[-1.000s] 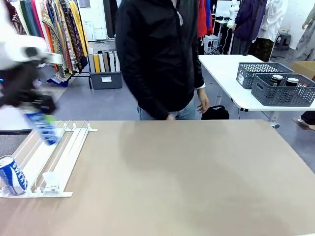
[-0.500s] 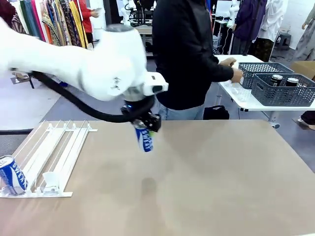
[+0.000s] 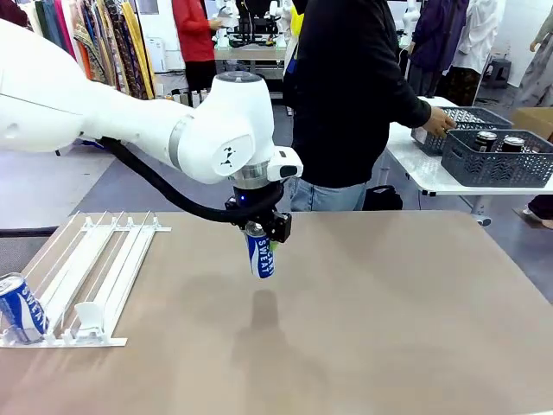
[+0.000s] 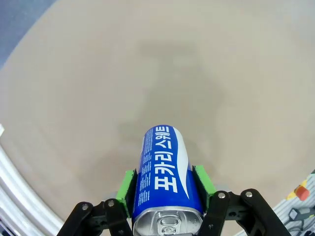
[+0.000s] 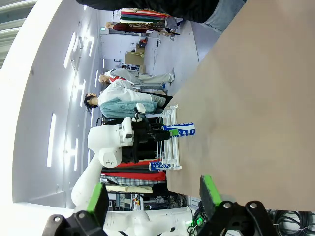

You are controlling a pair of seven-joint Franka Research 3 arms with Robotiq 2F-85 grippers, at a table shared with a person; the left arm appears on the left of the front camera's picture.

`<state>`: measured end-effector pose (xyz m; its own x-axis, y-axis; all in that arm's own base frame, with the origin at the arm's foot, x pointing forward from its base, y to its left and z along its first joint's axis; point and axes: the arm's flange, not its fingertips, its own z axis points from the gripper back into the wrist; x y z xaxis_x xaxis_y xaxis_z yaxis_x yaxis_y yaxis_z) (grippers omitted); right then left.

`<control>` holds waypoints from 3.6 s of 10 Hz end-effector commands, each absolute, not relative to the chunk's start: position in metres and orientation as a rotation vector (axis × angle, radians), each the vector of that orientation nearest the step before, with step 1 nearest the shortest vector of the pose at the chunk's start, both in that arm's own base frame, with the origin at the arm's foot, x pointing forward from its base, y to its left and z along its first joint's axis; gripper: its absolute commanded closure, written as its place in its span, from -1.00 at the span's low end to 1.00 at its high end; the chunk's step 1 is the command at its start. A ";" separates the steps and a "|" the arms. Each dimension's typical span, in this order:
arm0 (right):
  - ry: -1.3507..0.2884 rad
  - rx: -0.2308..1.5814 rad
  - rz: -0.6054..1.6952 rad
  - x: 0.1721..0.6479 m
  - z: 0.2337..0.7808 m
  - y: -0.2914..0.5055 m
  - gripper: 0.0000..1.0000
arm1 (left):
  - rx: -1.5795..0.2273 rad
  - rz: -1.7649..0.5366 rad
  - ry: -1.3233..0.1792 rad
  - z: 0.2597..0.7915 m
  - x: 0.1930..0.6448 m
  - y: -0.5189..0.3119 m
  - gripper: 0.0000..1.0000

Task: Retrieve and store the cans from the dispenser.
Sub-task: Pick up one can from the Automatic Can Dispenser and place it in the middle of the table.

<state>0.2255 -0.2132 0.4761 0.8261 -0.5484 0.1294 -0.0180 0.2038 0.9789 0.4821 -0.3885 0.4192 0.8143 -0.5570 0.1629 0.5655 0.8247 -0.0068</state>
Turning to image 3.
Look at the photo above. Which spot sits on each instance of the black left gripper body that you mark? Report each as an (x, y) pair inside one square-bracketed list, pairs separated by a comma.
[(257, 209)]

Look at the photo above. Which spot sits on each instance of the blue Pocari Sweat can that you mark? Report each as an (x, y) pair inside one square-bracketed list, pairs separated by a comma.
[(261, 255), (23, 309)]

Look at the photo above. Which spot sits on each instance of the black Pepsi can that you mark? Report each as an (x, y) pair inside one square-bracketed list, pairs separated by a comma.
[(485, 140)]

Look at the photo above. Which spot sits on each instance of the grey plastic woven basket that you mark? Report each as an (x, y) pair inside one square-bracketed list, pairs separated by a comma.
[(484, 117), (497, 166)]

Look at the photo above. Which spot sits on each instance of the person's left forearm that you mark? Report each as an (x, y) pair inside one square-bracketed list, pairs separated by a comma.
[(410, 108)]

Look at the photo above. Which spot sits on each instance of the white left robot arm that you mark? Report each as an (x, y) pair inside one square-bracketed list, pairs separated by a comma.
[(108, 125)]

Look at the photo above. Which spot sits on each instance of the white can dispenser rack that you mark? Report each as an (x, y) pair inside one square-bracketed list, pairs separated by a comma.
[(103, 255)]

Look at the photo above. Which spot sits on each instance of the person's left hand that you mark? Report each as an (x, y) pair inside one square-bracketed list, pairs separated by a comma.
[(438, 123)]

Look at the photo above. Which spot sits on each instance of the black bag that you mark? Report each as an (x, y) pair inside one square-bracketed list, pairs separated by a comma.
[(382, 198)]

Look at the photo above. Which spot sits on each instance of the person in black jacket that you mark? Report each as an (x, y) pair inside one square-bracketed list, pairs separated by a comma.
[(341, 86)]

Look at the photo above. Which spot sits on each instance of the background work table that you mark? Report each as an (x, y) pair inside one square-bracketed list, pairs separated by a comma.
[(248, 54)]

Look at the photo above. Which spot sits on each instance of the white side table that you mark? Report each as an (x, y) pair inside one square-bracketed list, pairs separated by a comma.
[(415, 173)]

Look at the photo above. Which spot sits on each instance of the person in red top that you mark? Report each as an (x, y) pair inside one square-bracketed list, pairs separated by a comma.
[(194, 34)]

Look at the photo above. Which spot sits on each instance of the white air purifier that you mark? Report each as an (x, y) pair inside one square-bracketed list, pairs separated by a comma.
[(154, 54)]

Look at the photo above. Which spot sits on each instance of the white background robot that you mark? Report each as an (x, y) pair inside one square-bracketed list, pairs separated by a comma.
[(226, 19)]

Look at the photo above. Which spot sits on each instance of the yellow hanging fabric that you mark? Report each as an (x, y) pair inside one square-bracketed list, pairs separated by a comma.
[(136, 43)]

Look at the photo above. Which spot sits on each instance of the patterned brown hanging fabric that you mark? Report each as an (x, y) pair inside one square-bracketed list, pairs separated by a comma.
[(110, 43)]

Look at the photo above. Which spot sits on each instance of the dark patterned skirt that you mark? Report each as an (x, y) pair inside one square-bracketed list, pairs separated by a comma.
[(462, 86)]

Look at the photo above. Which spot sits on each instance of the pink hanging fabric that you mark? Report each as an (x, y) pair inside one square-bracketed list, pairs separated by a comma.
[(65, 30)]

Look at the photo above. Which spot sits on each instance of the grey plastic stool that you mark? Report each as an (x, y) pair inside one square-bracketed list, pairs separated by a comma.
[(497, 71)]

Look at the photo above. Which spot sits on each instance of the green hanging fabric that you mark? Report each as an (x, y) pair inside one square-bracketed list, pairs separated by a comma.
[(45, 26)]

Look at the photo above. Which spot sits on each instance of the white hanging garment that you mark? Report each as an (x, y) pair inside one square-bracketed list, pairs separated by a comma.
[(479, 34)]

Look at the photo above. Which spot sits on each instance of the cardboard box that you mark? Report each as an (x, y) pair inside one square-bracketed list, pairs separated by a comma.
[(535, 121)]

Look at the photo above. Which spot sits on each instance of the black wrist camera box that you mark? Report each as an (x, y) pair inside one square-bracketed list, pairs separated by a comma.
[(281, 227)]

